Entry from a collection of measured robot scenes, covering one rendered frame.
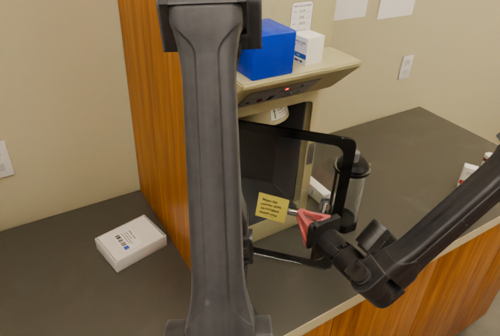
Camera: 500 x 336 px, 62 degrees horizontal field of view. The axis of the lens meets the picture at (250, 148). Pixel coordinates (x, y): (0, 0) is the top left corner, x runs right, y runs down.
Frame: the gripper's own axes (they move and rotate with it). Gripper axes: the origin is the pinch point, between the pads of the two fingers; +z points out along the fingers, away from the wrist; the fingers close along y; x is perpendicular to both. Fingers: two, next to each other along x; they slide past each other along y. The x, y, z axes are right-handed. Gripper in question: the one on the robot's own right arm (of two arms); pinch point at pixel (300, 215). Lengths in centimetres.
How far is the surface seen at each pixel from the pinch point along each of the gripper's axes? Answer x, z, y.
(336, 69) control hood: -12.4, 8.3, 30.2
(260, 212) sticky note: 4.0, 10.9, -5.7
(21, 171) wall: 53, 63, -9
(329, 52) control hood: -16.7, 16.1, 31.1
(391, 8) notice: -91, 63, 24
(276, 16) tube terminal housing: -3.3, 19.6, 39.9
